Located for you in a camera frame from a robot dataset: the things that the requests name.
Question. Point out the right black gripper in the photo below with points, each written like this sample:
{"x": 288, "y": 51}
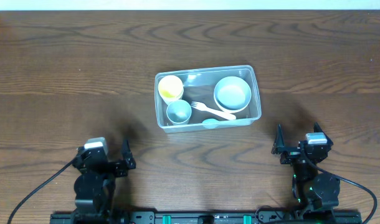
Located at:
{"x": 293, "y": 152}

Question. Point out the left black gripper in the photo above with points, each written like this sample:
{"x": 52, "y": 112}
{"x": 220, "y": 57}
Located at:
{"x": 114, "y": 166}

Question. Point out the grey plastic cup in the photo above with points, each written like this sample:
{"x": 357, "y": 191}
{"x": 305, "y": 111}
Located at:
{"x": 179, "y": 112}

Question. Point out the white plastic bowl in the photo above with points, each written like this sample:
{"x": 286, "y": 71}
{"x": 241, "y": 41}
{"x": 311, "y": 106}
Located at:
{"x": 231, "y": 111}

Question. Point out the yellow plastic cup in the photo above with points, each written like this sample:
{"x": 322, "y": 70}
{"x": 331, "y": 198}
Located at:
{"x": 170, "y": 88}

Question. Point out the grey plastic bowl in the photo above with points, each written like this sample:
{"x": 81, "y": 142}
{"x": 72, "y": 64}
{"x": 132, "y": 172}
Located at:
{"x": 232, "y": 92}

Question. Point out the pink plastic fork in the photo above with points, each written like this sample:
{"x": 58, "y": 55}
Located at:
{"x": 202, "y": 107}

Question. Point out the mint green plastic spoon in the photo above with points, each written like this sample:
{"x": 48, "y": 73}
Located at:
{"x": 211, "y": 123}

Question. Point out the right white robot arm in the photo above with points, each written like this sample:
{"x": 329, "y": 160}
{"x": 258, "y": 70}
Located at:
{"x": 316, "y": 191}

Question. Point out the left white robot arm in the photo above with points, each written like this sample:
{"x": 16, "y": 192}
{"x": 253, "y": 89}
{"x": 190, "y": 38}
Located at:
{"x": 95, "y": 187}

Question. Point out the clear plastic storage box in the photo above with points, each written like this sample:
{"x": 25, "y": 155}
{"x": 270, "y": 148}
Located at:
{"x": 199, "y": 86}

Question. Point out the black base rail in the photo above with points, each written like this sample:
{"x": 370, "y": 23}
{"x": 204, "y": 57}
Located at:
{"x": 264, "y": 215}

